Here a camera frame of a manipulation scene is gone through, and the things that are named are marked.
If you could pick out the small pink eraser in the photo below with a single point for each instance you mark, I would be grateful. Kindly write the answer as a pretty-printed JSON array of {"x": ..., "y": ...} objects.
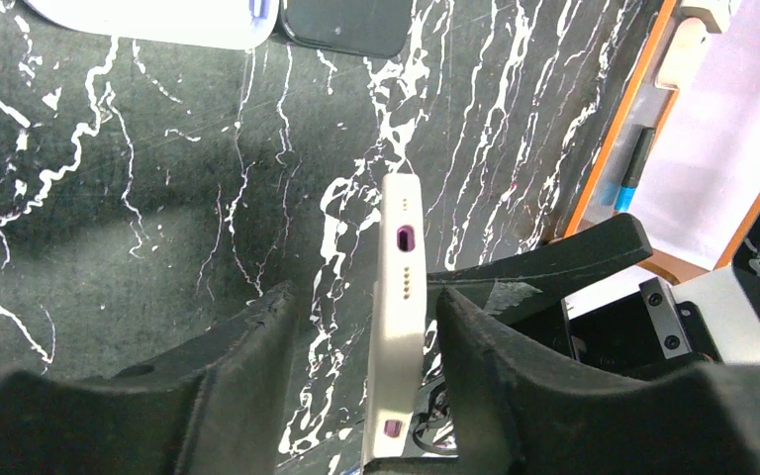
[{"x": 685, "y": 53}]

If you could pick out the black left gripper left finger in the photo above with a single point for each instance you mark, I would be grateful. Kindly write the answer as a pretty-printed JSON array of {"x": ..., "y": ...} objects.
[{"x": 211, "y": 405}]

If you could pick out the black smartphone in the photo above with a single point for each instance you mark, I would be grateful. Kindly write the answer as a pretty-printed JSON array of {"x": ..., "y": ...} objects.
[{"x": 373, "y": 28}]

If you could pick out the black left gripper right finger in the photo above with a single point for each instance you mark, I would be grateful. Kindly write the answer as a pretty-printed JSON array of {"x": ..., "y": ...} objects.
[{"x": 519, "y": 407}]

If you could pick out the purple phone case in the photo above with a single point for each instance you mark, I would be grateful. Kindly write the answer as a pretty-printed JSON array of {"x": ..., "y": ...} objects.
[{"x": 226, "y": 24}]

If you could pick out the orange wooden tiered shelf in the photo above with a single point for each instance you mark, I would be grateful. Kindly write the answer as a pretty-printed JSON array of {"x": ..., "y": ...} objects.
[{"x": 698, "y": 191}]

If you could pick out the beige cased smartphone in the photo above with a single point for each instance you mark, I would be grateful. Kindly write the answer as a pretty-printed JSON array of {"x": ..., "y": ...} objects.
[{"x": 398, "y": 326}]

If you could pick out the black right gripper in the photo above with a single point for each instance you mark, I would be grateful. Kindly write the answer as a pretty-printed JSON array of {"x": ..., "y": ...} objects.
[{"x": 646, "y": 335}]

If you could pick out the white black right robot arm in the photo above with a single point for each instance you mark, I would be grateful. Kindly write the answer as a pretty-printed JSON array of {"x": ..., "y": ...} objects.
[{"x": 728, "y": 299}]

